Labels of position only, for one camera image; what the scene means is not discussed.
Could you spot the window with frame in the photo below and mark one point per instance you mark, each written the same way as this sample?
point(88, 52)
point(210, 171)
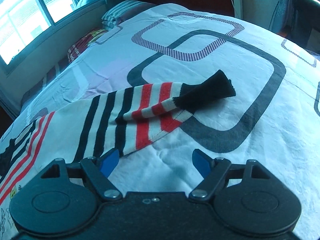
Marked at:
point(22, 21)

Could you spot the red patterned folded blanket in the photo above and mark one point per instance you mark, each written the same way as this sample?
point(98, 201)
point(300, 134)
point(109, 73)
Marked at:
point(83, 43)

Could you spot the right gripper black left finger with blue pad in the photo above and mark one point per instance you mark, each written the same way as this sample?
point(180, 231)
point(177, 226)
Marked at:
point(83, 181)

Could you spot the striped bed sheet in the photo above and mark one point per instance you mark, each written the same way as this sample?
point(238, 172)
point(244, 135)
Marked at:
point(55, 71)

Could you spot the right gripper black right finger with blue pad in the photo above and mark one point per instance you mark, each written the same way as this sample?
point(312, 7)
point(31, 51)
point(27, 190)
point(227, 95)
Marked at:
point(218, 172)

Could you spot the striped grey pillow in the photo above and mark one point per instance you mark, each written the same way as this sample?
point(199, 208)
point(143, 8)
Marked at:
point(123, 11)

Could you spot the tied curtain at far side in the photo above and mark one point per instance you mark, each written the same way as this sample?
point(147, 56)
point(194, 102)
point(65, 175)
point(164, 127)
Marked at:
point(283, 15)

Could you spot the white quilt with square pattern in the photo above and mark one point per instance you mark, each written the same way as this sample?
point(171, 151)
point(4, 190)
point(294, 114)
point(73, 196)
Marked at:
point(273, 118)

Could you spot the striped red black white sweater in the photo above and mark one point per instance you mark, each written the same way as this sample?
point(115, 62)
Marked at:
point(128, 120)

